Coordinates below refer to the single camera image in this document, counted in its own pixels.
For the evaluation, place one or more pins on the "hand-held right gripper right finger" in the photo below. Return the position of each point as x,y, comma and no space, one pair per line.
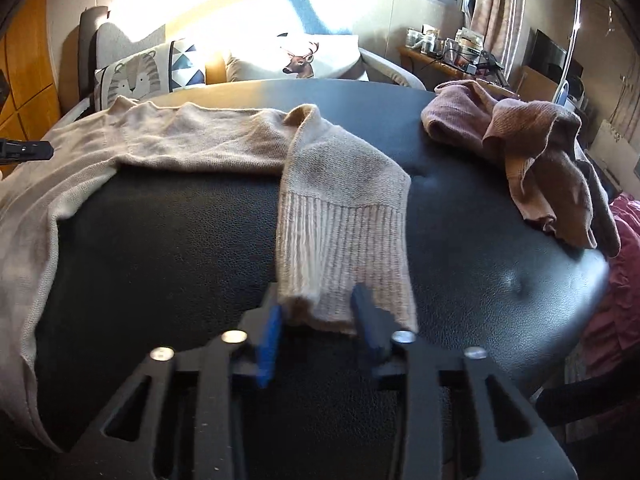
365,330

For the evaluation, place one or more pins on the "white printed carton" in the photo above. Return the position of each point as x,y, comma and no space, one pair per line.
610,140

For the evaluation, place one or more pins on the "grey fabric sofa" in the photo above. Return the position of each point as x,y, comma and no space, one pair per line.
125,35

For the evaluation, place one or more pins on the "wooden side table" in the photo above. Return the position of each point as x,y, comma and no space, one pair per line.
425,57

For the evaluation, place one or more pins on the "pink quilt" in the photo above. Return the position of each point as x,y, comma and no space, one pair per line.
620,310

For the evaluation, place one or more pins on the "black monitor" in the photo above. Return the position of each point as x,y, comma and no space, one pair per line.
547,55

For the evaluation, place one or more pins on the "tiger print cushion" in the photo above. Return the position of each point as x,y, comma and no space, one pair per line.
135,77

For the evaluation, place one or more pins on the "beige patterned curtain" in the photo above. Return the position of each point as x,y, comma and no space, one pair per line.
492,5

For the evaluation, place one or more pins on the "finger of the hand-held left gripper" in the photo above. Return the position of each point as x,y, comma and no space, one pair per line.
27,150

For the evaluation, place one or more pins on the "wooden wardrobe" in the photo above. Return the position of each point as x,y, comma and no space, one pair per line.
30,60

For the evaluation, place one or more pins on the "brown cardboard box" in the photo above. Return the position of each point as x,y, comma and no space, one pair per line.
535,82

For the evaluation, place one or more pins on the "pink knit sweater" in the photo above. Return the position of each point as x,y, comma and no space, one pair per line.
525,125

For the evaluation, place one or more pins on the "beige knit sweater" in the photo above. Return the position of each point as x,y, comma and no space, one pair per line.
175,135

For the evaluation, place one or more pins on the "dark grey garment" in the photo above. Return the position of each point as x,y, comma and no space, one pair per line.
602,215

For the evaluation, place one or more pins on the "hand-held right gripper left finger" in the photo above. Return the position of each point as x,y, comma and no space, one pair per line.
270,345

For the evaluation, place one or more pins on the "deer print cushion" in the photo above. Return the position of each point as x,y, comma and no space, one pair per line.
300,60

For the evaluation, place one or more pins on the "white metal stand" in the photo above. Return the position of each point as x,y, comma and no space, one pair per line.
572,35

